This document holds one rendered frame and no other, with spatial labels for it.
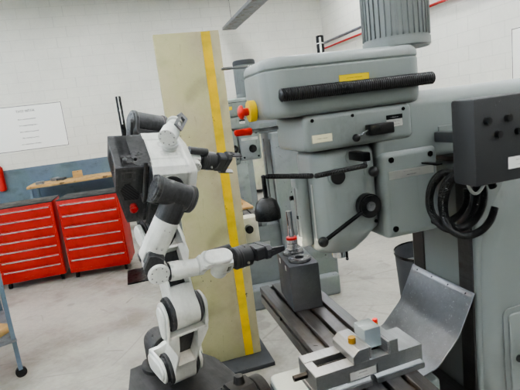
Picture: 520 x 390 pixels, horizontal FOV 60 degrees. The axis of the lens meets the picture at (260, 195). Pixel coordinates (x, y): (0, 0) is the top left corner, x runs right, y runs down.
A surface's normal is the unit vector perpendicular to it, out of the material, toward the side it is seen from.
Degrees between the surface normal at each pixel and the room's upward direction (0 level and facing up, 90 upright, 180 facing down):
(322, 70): 90
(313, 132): 90
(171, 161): 34
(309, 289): 90
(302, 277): 90
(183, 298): 60
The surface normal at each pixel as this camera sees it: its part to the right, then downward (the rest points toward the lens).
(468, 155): -0.95, 0.17
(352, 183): 0.28, 0.14
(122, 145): 0.20, -0.76
